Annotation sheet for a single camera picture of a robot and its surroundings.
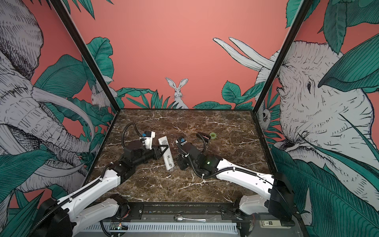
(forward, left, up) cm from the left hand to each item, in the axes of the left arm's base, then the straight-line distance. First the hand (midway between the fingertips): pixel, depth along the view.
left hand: (167, 145), depth 76 cm
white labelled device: (-35, -50, -16) cm, 63 cm away
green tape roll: (+18, -29, -20) cm, 39 cm away
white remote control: (-4, 0, -5) cm, 6 cm away
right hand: (-6, -5, -1) cm, 7 cm away
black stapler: (+17, -22, -19) cm, 34 cm away
